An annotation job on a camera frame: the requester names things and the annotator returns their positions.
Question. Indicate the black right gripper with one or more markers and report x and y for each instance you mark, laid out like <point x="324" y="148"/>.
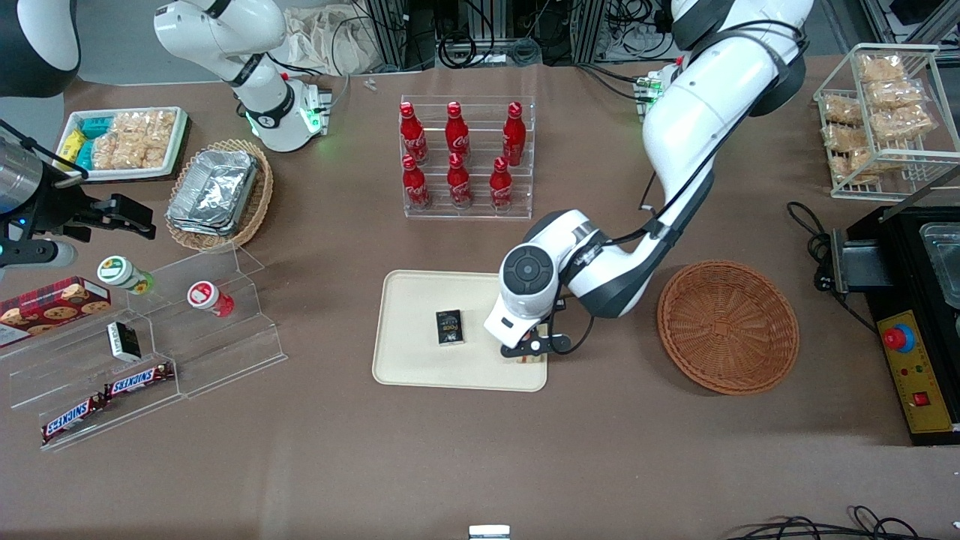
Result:
<point x="61" y="208"/>

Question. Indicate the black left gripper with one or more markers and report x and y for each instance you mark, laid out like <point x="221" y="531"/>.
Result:
<point x="560" y="306"/>

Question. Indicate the triangular sandwich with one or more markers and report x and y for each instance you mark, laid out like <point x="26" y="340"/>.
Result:
<point x="532" y="357"/>

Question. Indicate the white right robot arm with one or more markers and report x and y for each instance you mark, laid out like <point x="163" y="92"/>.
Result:
<point x="255" y="97"/>

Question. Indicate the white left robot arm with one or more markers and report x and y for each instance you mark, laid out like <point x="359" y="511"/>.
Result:
<point x="697" y="112"/>

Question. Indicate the white snack tray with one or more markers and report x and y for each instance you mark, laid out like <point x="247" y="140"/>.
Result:
<point x="124" y="174"/>

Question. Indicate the aluminium foil tray stack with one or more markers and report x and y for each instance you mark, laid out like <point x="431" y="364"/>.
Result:
<point x="214" y="191"/>

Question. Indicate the beige plastic tray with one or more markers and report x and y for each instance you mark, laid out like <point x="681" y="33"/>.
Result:
<point x="420" y="367"/>

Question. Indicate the light wicker basket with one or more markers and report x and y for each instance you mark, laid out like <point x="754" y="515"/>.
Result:
<point x="262" y="202"/>

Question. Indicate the brown wicker basket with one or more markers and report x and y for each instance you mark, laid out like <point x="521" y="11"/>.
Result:
<point x="727" y="330"/>

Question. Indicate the green sunflower lid cup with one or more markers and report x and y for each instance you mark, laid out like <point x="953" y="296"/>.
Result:
<point x="120" y="271"/>

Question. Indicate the clear rice cracker bag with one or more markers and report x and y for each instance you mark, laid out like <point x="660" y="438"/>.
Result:
<point x="146" y="124"/>
<point x="127" y="154"/>

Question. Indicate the teal snack packet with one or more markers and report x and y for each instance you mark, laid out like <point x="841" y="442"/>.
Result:
<point x="96" y="126"/>
<point x="84" y="154"/>

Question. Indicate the small black box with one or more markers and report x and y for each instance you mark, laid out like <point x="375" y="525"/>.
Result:
<point x="450" y="328"/>

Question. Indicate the yellow snack packet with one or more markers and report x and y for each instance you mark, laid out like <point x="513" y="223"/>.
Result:
<point x="71" y="144"/>

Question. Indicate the red lid cup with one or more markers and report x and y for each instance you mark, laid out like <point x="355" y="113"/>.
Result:
<point x="206" y="296"/>

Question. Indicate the red cookie box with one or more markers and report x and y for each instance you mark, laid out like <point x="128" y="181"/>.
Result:
<point x="52" y="307"/>

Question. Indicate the small black white carton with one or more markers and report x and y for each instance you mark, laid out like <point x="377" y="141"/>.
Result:
<point x="124" y="341"/>

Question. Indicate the clear acrylic bottle rack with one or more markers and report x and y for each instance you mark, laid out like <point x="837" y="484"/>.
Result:
<point x="480" y="202"/>

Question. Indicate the red cola bottle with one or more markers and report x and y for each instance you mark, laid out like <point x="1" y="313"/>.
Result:
<point x="458" y="184"/>
<point x="514" y="135"/>
<point x="501" y="186"/>
<point x="415" y="186"/>
<point x="457" y="135"/>
<point x="412" y="135"/>

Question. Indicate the brown Snickers bar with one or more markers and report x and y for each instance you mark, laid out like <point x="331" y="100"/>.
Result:
<point x="73" y="418"/>
<point x="139" y="380"/>

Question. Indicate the clear acrylic stepped stand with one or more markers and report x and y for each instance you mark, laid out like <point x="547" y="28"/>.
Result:
<point x="225" y="352"/>
<point x="67" y="375"/>

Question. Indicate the small silver white device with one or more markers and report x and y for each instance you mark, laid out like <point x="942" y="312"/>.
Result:
<point x="489" y="532"/>

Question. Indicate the white right base connector box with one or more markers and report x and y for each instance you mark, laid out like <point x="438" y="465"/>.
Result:
<point x="315" y="105"/>

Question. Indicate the white base connector box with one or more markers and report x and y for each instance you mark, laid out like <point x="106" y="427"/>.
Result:
<point x="649" y="90"/>
<point x="315" y="105"/>

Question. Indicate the beige cloth bag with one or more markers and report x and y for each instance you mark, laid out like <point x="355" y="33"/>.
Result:
<point x="322" y="41"/>

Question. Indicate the white left base connector box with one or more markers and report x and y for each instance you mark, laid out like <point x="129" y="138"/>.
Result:
<point x="649" y="90"/>

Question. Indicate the red emergency stop button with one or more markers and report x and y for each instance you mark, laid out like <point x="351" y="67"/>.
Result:
<point x="898" y="339"/>

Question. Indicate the clear fried snack bag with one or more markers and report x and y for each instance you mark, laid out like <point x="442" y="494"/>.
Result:
<point x="841" y="109"/>
<point x="862" y="163"/>
<point x="844" y="139"/>
<point x="900" y="124"/>
<point x="881" y="67"/>
<point x="892" y="91"/>

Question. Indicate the black table machine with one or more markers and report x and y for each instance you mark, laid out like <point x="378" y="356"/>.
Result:
<point x="900" y="255"/>

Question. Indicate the yellow control panel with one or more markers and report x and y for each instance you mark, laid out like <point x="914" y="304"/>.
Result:
<point x="919" y="416"/>

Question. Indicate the clear plastic container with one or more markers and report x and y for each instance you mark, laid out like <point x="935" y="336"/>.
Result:
<point x="943" y="262"/>

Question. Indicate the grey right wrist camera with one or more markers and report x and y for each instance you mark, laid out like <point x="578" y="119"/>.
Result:
<point x="41" y="253"/>

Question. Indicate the aluminium frame rack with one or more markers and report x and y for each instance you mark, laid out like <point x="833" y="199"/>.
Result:
<point x="570" y="22"/>

